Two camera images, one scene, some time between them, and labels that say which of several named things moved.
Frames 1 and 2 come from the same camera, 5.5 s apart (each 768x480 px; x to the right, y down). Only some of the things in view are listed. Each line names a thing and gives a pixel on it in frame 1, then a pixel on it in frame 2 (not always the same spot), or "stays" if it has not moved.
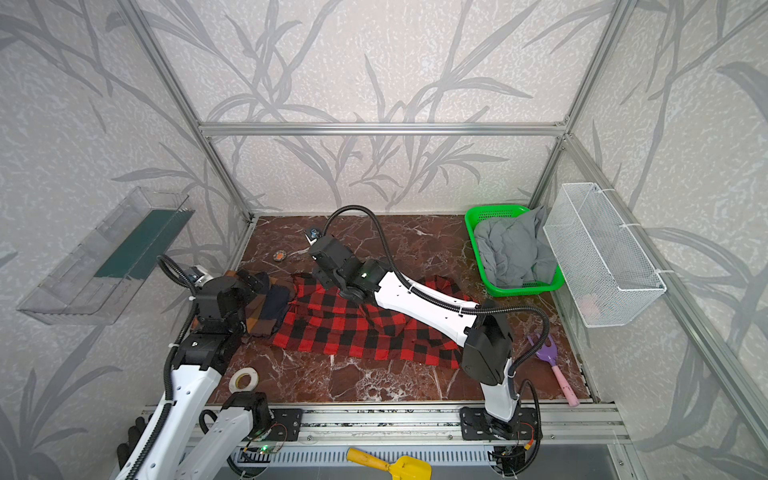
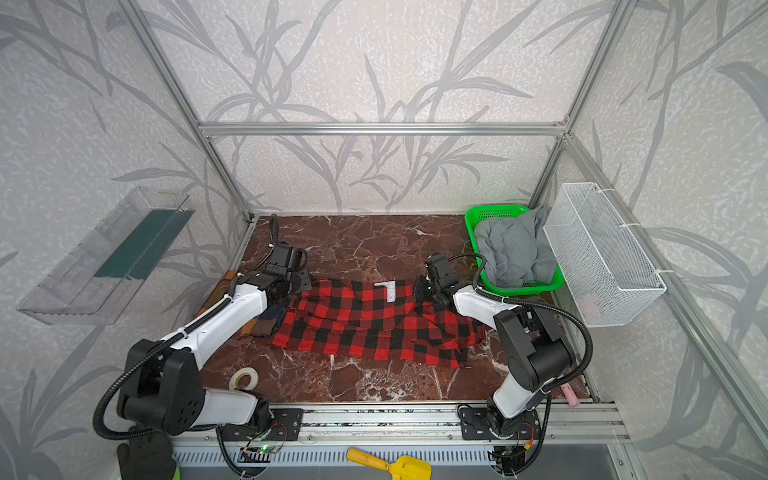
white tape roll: x=234 y=388 stays
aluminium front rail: x=374 y=426 stays
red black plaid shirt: x=319 y=320 stays
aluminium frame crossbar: x=502 y=129 stays
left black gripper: x=255 y=284 → x=298 y=280
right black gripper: x=322 y=248 → x=425 y=288
